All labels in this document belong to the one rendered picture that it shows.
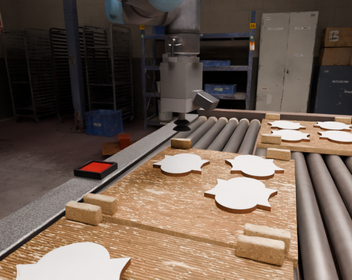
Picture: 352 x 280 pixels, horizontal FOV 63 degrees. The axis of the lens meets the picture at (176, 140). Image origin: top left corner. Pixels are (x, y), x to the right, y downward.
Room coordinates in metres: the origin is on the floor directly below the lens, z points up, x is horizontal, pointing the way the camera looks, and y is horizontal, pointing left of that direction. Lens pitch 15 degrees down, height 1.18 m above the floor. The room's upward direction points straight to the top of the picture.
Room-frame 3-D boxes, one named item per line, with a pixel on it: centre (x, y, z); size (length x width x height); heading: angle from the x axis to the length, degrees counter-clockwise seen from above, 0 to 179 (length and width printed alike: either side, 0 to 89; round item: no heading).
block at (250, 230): (0.34, -0.12, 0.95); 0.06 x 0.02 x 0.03; 69
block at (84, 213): (0.40, 0.15, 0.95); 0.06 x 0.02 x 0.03; 70
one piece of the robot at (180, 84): (0.63, -0.03, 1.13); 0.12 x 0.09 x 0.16; 62
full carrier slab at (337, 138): (0.99, -0.48, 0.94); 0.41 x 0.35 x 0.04; 161
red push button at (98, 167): (0.66, 0.20, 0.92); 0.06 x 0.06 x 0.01; 71
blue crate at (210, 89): (5.00, -0.78, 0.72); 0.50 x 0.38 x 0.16; 68
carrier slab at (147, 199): (0.57, -0.07, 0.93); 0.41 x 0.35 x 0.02; 159
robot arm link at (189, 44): (0.64, -0.01, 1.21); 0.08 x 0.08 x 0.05
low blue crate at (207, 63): (4.97, -0.65, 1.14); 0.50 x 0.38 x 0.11; 84
